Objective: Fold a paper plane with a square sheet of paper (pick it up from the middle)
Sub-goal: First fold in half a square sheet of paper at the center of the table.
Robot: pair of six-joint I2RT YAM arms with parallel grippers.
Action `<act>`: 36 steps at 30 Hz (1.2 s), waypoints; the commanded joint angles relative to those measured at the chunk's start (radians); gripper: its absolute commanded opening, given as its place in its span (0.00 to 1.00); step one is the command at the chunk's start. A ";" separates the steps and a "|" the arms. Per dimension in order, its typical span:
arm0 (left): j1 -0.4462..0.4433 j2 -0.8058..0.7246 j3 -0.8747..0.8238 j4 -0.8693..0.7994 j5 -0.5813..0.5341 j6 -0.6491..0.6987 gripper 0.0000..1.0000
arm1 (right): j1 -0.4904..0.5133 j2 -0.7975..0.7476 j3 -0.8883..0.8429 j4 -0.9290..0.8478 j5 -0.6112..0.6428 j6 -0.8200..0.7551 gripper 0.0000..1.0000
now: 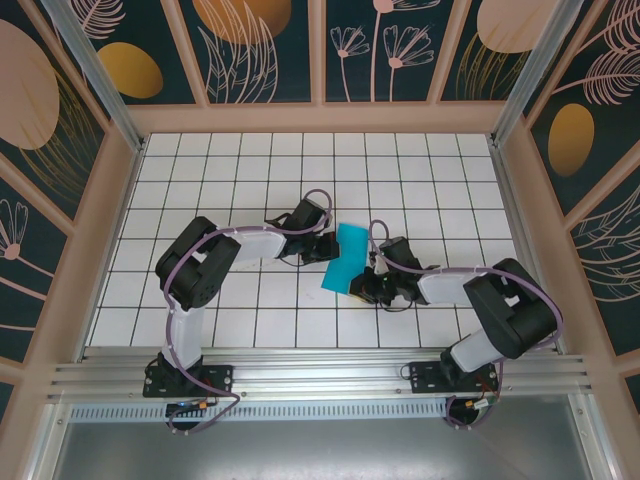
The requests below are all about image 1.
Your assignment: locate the teal cloth sheet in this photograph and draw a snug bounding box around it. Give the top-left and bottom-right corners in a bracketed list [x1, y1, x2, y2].
[320, 223, 369, 294]

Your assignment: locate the grey metal sheet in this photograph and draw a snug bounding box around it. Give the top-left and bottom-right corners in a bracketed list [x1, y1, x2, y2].
[27, 394, 619, 480]

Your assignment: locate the small electronics board with connector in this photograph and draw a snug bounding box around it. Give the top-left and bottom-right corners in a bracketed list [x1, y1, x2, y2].
[166, 398, 221, 416]
[462, 396, 502, 415]

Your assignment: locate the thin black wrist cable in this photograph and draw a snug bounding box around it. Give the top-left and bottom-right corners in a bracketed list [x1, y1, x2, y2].
[375, 297, 417, 314]

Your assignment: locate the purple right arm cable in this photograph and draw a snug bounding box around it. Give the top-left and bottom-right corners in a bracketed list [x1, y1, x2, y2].
[368, 218, 562, 432]

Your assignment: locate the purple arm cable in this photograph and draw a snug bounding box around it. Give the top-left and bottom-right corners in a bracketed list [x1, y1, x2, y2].
[368, 218, 562, 432]
[163, 188, 335, 437]

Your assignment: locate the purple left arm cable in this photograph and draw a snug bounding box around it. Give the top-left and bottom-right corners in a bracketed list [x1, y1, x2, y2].
[163, 188, 335, 437]

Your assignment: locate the aluminium extrusion rail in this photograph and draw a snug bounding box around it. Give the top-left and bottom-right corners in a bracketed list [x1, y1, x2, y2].
[47, 346, 599, 403]

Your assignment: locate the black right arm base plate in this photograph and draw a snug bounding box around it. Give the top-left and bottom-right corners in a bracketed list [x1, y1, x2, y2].
[408, 360, 500, 396]

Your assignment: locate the grey slotted cable duct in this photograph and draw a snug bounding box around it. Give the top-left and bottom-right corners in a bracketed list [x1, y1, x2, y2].
[67, 403, 451, 422]

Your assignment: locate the aluminium side rail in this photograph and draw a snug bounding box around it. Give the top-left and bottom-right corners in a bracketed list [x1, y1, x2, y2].
[489, 142, 571, 354]

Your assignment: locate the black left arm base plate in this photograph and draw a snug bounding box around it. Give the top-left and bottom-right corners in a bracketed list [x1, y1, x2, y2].
[143, 363, 236, 399]

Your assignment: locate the aluminium corner post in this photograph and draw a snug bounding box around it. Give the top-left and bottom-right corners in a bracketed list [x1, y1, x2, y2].
[38, 0, 147, 154]
[488, 0, 585, 149]

